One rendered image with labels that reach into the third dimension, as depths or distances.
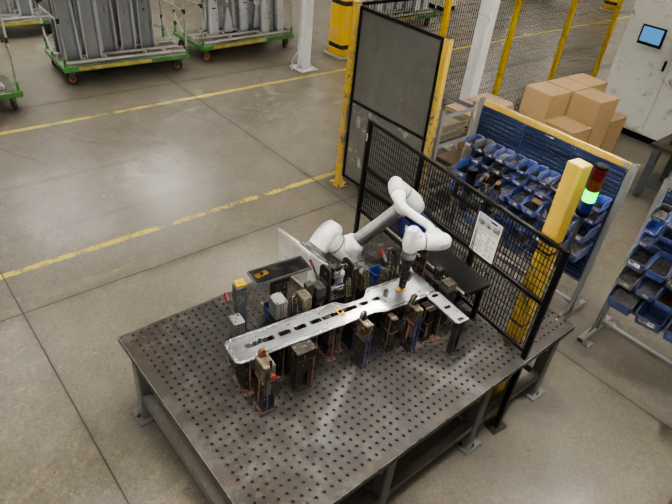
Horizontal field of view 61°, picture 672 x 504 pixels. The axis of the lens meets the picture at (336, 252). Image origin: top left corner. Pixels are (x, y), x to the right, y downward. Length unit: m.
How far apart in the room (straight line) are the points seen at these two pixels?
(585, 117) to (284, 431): 5.62
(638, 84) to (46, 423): 8.55
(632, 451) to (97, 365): 3.86
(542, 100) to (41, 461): 6.21
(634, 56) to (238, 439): 8.06
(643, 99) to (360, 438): 7.55
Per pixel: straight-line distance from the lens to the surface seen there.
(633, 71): 9.71
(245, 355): 3.12
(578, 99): 7.66
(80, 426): 4.26
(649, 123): 9.71
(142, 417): 4.19
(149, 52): 9.73
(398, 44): 5.59
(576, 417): 4.70
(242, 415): 3.25
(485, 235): 3.75
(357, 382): 3.44
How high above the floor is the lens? 3.27
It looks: 36 degrees down
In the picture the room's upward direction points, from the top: 7 degrees clockwise
